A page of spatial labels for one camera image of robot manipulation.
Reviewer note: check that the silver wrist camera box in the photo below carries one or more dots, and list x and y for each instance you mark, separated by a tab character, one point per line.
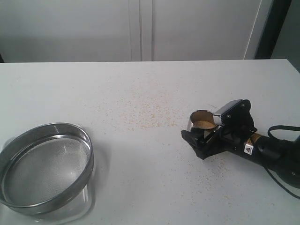
221	114

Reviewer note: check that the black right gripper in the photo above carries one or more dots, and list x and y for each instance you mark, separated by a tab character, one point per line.
232	137

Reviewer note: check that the small stainless steel cup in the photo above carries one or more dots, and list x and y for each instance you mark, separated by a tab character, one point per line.
202	119

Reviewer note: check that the dark vertical post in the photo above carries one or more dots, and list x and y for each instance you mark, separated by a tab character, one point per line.
272	29

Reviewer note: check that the round steel mesh sieve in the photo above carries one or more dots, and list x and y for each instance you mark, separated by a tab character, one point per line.
45	168

